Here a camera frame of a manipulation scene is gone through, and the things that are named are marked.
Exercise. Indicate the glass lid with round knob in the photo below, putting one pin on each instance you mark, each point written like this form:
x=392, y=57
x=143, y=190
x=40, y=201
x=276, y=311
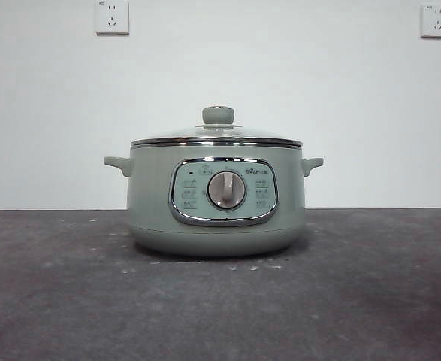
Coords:
x=218, y=114

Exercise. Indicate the pale green electric pot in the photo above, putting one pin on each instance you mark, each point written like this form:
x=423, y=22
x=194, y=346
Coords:
x=148, y=195

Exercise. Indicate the white wall socket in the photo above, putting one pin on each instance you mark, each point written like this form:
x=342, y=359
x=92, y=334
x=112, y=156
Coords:
x=112, y=18
x=436, y=22

